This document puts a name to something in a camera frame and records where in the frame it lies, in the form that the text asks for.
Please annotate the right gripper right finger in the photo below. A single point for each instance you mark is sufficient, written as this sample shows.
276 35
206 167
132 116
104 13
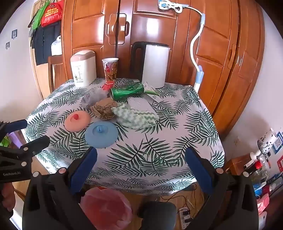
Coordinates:
230 202

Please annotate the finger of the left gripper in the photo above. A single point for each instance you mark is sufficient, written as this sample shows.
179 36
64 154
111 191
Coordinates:
34 147
9 127

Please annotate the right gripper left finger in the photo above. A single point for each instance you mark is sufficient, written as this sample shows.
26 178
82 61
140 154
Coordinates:
52 200

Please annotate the pink silicone lid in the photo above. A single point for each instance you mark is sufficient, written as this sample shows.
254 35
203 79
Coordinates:
77 121

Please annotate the blue silicone lid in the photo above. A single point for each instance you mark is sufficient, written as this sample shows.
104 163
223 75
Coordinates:
101 134

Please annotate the translucent printed plastic bag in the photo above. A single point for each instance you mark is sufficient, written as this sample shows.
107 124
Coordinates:
93 96

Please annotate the brown paper bag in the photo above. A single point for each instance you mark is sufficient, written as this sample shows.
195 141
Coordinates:
103 109

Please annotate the red ointment box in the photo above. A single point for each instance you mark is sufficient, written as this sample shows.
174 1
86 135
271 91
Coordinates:
108 85

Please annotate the green white fluffy cloth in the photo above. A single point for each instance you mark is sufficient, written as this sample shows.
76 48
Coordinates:
134 119

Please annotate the green soda can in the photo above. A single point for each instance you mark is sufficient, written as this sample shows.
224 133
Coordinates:
124 92

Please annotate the white foam mesh sleeve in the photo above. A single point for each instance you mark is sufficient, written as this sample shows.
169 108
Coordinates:
140 106

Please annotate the pink lined trash bin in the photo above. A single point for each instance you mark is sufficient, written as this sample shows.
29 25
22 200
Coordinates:
107 208

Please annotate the beige desktop trash bin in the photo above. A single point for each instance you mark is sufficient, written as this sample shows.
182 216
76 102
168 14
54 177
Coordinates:
83 67

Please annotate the person's left hand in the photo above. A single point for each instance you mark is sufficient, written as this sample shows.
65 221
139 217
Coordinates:
8 196

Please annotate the white power strip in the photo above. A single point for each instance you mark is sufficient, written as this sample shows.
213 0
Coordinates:
185 218

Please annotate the cluttered side shelf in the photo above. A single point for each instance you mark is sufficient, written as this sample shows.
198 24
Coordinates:
265 172

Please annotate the blue white ceramic mug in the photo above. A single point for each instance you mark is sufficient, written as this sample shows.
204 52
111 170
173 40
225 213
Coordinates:
266 141

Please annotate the wooden chair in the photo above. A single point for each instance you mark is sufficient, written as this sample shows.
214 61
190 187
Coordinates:
56 72

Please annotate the black round stool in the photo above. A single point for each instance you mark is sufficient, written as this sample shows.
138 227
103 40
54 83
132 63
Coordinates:
157 215

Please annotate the dark hanging clothes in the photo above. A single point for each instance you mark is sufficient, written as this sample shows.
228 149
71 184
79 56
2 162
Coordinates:
42 39

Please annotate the green hanging bag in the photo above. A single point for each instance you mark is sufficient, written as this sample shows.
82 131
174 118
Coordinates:
37 16

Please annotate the palm leaf tablecloth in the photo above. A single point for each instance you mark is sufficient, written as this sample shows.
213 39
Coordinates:
145 161

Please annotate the cola paper cup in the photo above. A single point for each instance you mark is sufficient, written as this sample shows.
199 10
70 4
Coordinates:
110 68

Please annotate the red hanging bag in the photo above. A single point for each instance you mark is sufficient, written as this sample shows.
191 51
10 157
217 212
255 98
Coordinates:
52 13

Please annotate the white black electric kettle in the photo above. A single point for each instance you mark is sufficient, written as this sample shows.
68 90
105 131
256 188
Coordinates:
153 63

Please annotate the dark straw rod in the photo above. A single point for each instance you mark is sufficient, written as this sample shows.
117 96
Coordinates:
117 28

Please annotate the wooden wardrobe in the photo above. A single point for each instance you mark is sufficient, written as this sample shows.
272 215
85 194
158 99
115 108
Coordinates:
225 37

